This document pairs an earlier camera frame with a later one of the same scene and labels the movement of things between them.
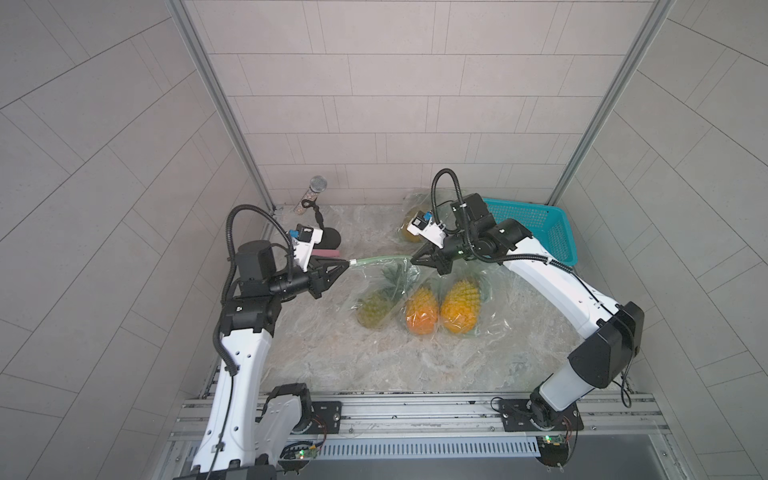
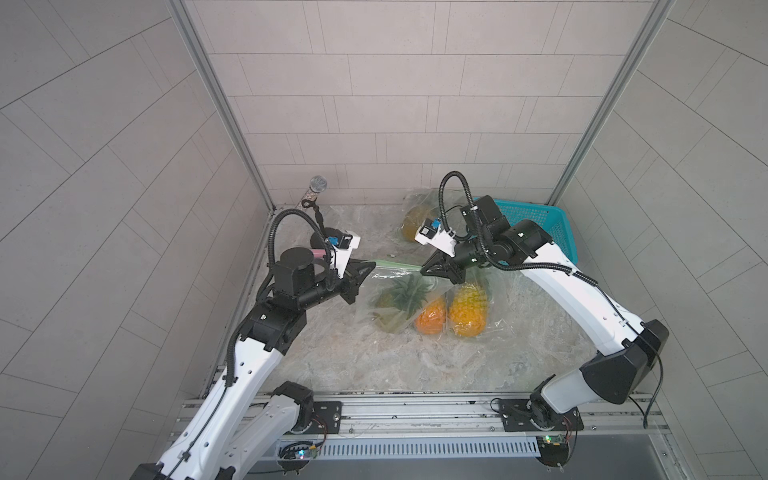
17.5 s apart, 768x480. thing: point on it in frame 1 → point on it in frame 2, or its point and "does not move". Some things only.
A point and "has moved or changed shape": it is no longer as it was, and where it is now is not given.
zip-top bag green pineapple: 378,286 has moved or changed shape
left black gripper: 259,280 → 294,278
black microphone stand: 331,236 does not move
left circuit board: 296,456 does not move
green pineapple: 374,311 → 406,294
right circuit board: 554,449 does not move
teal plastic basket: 548,226 does not move
